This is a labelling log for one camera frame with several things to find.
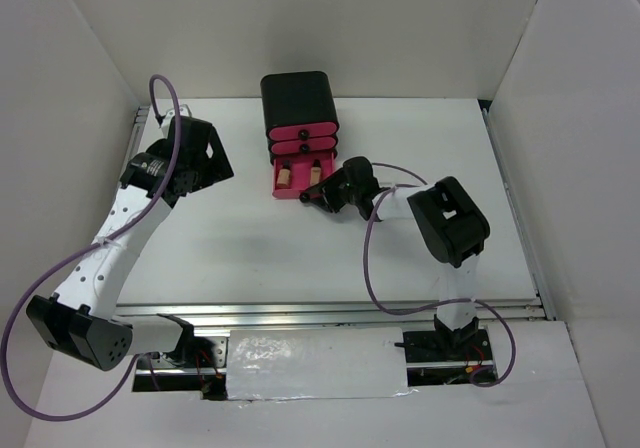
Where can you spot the black drawer organizer box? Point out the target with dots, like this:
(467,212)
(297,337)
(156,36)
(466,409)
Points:
(296,98)

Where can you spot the aluminium right side rail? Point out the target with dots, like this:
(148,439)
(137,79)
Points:
(537,278)

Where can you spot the aluminium left side rail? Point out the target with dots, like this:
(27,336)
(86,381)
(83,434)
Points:
(138,126)

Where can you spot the beige foundation bottle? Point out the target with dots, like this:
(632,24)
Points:
(284,176)
(315,173)

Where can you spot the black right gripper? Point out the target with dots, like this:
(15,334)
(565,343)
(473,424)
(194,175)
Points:
(329,199)

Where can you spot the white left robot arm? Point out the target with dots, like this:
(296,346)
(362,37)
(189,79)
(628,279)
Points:
(78,318)

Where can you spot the aluminium front rail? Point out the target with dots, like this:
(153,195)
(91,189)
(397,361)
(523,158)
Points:
(274,315)

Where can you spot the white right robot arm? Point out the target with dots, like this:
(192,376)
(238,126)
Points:
(451,225)

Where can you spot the aluminium rail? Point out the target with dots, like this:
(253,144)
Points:
(274,315)
(537,278)
(138,126)

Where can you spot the white foil cover sheet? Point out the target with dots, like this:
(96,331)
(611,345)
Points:
(327,363)

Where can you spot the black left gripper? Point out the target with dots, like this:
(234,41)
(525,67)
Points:
(217,167)

